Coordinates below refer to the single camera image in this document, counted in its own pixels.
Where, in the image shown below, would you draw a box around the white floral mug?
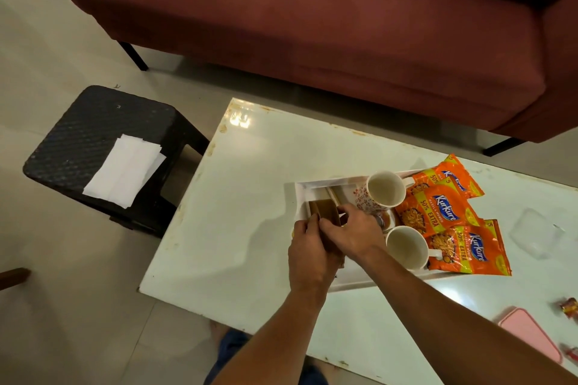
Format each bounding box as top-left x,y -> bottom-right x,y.
353,170 -> 415,215
385,225 -> 443,272

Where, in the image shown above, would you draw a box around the red fabric sofa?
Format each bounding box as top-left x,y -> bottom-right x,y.
61,0 -> 578,158

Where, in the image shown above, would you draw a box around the person's right forearm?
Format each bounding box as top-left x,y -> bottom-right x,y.
361,247 -> 578,385

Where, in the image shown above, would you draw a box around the person's right jeans leg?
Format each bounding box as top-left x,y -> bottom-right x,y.
300,364 -> 329,385

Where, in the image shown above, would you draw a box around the person's left jeans leg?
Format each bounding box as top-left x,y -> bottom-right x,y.
203,329 -> 253,385

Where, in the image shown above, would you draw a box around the pink container lid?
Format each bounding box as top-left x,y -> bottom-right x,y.
498,307 -> 564,365

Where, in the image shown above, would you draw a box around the white printed tray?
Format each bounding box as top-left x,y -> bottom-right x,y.
293,169 -> 457,293

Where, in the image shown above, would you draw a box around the person's left forearm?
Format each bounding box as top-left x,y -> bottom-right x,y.
212,285 -> 331,385

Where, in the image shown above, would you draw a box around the white paper napkins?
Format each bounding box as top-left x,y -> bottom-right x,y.
82,134 -> 167,209

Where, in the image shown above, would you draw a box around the orange snack packet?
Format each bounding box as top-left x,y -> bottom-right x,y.
426,219 -> 512,276
395,183 -> 482,238
408,153 -> 485,200

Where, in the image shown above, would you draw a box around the person's jeans leg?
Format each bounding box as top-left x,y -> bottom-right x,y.
203,329 -> 253,385
300,364 -> 329,385

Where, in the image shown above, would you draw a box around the person's left hand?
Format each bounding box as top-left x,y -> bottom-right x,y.
288,214 -> 346,298

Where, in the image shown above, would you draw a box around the clear plastic container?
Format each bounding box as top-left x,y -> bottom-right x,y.
509,208 -> 565,260

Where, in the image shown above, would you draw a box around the person's right hand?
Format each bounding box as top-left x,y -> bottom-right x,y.
319,204 -> 388,266

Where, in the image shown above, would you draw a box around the black woven stool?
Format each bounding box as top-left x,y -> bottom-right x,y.
22,85 -> 211,239

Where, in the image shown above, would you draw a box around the person's left foot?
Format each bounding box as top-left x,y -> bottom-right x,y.
210,321 -> 231,347

